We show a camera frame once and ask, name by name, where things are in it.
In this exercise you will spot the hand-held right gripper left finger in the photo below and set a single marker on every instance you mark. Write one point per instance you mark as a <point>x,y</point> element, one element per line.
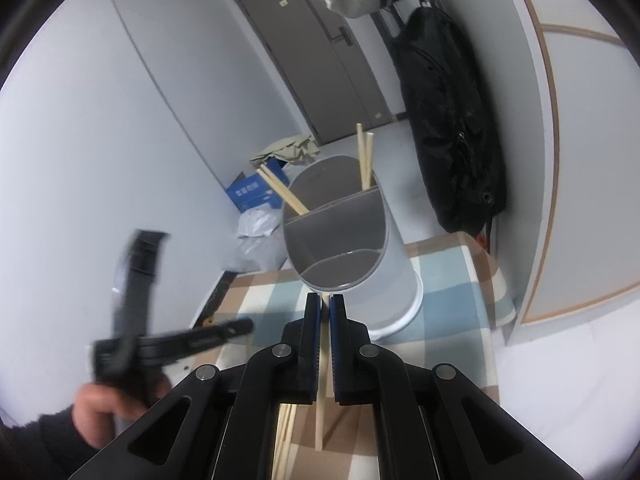
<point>312,350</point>

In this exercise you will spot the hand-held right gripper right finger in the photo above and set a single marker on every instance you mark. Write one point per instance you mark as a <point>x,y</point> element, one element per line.
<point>340,355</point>

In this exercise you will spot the white utensil holder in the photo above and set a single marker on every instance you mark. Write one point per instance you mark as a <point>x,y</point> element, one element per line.
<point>360,280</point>

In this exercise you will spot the wooden chopsticks compartment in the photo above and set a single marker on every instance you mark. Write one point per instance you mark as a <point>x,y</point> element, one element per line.
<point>287,187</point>

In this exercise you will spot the person's left forearm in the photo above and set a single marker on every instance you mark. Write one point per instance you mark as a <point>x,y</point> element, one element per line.
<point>40,450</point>

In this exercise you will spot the person's left hand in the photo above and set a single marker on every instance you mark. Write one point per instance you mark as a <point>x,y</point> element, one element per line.
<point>100,410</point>

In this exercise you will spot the large grey parcel bag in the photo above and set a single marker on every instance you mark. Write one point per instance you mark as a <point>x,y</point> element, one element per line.
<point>260,255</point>

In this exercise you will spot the checked mat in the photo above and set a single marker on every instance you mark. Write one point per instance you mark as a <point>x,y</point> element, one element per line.
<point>450,280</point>

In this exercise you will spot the small grey parcel bag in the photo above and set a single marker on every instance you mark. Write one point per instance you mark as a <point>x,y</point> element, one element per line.
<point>257,222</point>

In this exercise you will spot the blue cardboard box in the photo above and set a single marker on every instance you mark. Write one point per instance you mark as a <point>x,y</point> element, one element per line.
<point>250,195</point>

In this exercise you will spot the beige cloth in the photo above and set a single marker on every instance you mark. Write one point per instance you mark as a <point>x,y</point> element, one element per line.
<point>295,150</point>

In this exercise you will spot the black backpack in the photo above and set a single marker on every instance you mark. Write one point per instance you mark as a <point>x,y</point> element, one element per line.
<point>450,125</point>

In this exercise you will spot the grey door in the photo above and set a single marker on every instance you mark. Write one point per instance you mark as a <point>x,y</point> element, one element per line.
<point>310,60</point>

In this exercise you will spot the white cabinet wood trim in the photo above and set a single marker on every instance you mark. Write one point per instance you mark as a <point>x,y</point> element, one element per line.
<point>575,160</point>

